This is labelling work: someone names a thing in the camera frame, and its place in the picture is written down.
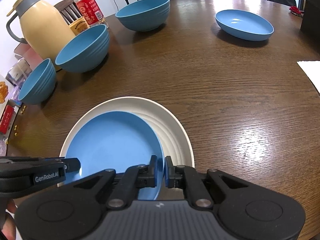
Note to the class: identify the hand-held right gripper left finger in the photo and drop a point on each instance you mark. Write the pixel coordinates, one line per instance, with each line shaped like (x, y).
(155, 172)

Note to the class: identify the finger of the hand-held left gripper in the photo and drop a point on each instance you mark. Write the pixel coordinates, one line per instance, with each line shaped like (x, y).
(73, 164)

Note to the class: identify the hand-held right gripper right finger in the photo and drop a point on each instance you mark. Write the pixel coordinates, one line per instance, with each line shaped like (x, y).
(168, 172)

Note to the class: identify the cream plate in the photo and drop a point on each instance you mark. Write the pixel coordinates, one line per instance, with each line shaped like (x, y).
(172, 135)

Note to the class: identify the blue plate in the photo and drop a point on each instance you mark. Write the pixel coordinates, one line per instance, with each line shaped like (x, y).
(112, 140)
(243, 25)

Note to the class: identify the blue bowl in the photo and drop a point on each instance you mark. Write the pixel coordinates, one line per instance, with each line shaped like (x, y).
(82, 47)
(37, 82)
(143, 12)

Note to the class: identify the person's left hand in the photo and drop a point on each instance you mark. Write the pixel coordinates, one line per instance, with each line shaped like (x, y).
(10, 220)

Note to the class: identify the red box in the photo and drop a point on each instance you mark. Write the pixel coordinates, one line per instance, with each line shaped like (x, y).
(6, 120)

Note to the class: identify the purple tissue pack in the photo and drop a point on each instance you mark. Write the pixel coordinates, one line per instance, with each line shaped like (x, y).
(15, 93)

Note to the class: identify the green snack box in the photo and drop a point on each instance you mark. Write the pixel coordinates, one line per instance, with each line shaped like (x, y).
(3, 90)

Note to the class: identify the clear glass cup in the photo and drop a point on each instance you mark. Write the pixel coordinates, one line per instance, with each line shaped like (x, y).
(20, 67)

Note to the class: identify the pink box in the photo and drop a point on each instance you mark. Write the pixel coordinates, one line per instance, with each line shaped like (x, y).
(25, 52)

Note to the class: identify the yellow bear mug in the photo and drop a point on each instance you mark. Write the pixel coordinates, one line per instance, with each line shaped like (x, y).
(78, 26)

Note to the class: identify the yellow thermos jug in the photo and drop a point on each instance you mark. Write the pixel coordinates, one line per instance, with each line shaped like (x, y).
(42, 25)

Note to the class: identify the red label water bottle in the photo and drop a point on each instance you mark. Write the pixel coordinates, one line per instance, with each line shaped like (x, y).
(88, 5)

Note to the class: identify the white napkin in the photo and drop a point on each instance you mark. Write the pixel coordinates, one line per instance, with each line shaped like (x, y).
(312, 72)

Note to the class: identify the red rose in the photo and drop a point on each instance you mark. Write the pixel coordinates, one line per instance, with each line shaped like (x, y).
(294, 9)

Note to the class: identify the black paper bag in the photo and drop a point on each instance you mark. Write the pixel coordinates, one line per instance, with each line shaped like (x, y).
(311, 17)

